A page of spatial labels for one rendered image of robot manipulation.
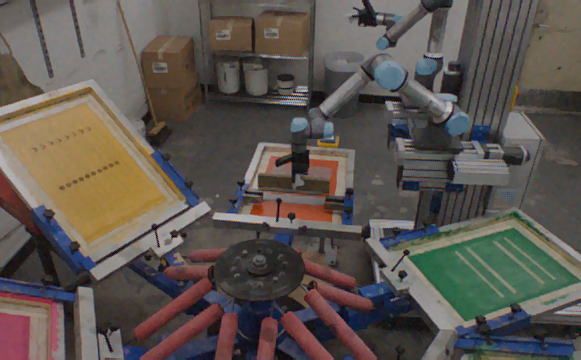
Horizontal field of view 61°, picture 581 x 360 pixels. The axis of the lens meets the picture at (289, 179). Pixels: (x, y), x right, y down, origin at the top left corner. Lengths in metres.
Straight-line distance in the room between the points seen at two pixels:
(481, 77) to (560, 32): 3.68
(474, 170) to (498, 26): 0.69
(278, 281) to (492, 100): 1.63
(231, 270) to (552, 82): 5.37
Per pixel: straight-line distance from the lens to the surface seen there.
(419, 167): 2.64
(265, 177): 2.43
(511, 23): 2.66
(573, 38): 6.41
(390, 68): 2.19
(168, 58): 5.43
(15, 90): 3.77
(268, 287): 1.58
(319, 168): 2.85
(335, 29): 5.92
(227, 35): 5.65
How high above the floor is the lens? 2.41
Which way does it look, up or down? 32 degrees down
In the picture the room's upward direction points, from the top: 1 degrees clockwise
